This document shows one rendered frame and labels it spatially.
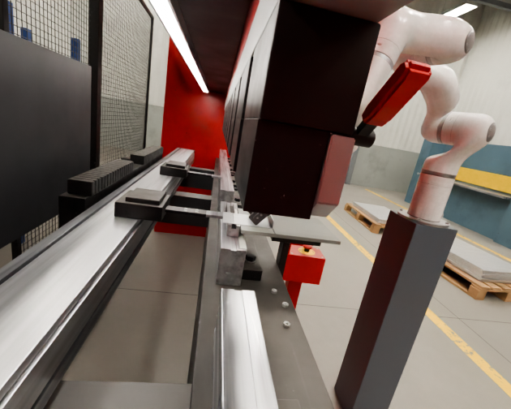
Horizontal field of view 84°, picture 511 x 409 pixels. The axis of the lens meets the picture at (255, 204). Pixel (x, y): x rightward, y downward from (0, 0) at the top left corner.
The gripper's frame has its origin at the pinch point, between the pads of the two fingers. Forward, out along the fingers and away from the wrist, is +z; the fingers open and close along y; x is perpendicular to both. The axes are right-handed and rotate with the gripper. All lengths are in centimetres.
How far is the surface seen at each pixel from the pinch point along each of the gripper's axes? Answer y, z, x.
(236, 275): 12.5, 11.9, 4.7
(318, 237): 6.4, -8.8, 14.0
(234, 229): 4.9, 6.2, -2.0
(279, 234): 7.4, -1.8, 5.9
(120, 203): 4.7, 21.7, -25.0
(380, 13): 50, -22, -22
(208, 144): -216, 16, -13
